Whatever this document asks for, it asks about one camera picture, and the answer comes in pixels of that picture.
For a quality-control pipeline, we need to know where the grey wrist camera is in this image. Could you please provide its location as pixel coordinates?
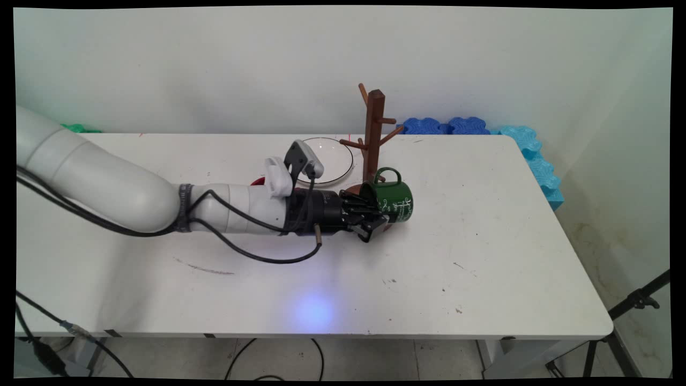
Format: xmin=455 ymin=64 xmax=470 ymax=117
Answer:
xmin=284 ymin=140 xmax=325 ymax=187

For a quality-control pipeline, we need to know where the white table leg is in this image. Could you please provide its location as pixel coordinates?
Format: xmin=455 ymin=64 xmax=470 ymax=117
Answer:
xmin=476 ymin=339 xmax=536 ymax=379

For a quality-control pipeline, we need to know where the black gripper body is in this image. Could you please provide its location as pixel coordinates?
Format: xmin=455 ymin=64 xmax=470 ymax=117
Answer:
xmin=286 ymin=188 xmax=376 ymax=236

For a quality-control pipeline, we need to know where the dark blue foam mat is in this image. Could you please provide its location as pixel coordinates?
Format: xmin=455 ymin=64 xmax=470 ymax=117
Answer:
xmin=449 ymin=116 xmax=491 ymax=136
xmin=397 ymin=118 xmax=454 ymax=136

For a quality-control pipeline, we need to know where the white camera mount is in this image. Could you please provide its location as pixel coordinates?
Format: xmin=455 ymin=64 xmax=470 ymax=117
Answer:
xmin=264 ymin=156 xmax=294 ymax=198

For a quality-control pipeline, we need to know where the black tripod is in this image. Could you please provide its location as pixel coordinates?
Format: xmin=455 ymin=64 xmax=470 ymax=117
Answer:
xmin=546 ymin=270 xmax=672 ymax=379

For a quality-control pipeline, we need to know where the green enamel mug with print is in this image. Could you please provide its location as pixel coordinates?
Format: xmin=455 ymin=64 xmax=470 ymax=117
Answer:
xmin=358 ymin=167 xmax=414 ymax=225

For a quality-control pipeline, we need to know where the black floor cable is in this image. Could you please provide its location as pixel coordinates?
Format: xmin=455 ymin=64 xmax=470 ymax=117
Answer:
xmin=224 ymin=338 xmax=325 ymax=382

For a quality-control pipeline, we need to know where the brown wooden mug tree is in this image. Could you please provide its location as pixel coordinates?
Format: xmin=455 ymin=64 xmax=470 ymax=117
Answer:
xmin=339 ymin=83 xmax=405 ymax=232

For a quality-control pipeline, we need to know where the black cable with grey plug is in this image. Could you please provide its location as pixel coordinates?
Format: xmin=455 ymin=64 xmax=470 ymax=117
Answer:
xmin=15 ymin=291 xmax=136 ymax=379

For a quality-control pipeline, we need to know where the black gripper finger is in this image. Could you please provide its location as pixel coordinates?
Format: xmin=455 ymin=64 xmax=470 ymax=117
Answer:
xmin=349 ymin=213 xmax=390 ymax=244
xmin=341 ymin=192 xmax=384 ymax=216

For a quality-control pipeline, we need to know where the cyan foam mat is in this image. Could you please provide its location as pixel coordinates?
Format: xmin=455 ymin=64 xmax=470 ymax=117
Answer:
xmin=490 ymin=125 xmax=565 ymax=211

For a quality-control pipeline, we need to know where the white plate with dark rim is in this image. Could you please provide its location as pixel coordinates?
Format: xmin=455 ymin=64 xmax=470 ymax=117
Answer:
xmin=294 ymin=137 xmax=355 ymax=188

